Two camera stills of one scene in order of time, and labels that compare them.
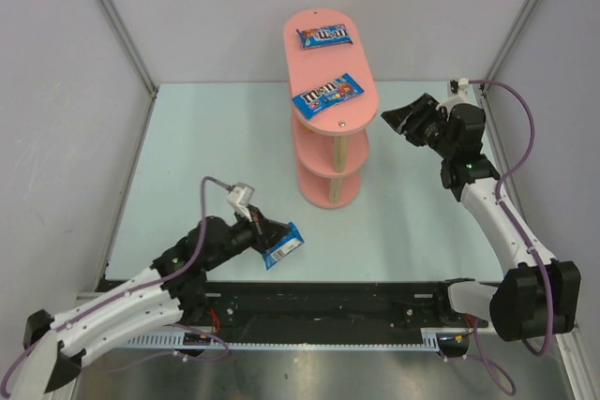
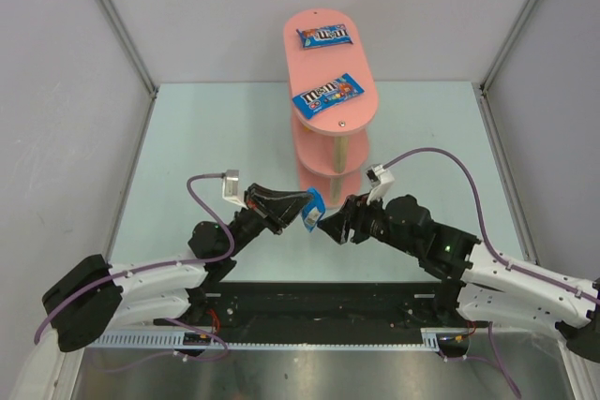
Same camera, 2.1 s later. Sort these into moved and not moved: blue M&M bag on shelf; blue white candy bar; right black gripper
Moved: right black gripper; blue white candy bar
Not moved: blue M&M bag on shelf
